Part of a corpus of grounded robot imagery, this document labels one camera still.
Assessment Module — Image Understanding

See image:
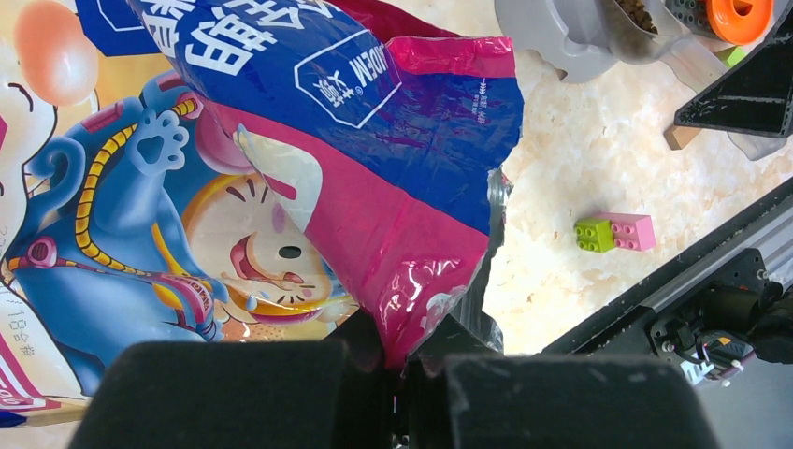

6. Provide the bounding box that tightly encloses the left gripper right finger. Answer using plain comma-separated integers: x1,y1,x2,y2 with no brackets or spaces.
406,316,718,448

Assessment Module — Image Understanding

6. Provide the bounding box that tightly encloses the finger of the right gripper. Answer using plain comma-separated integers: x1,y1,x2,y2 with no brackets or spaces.
674,4,792,138

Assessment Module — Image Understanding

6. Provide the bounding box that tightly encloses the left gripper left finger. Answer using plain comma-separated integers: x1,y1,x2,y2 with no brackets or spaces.
70,311,393,448

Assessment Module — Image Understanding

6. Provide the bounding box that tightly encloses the colourful pet food bag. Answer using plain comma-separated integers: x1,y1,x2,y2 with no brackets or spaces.
0,0,526,430

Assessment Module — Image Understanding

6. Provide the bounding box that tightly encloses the clear plastic scoop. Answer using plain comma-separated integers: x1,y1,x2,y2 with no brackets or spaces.
597,1,728,94

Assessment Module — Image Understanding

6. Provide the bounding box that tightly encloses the grey double pet bowl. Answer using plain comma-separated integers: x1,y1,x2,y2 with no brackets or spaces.
494,0,618,84

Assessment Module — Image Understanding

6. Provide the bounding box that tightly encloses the green curved toy piece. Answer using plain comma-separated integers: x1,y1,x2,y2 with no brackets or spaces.
714,46,746,68

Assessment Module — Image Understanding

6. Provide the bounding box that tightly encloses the small wooden block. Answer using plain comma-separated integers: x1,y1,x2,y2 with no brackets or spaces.
663,124,702,151

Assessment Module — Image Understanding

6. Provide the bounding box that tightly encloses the green and pink brick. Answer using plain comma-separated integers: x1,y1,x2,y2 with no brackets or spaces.
573,212,656,253

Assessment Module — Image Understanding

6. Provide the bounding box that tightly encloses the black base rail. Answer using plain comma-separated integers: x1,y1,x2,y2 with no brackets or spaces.
543,181,792,386

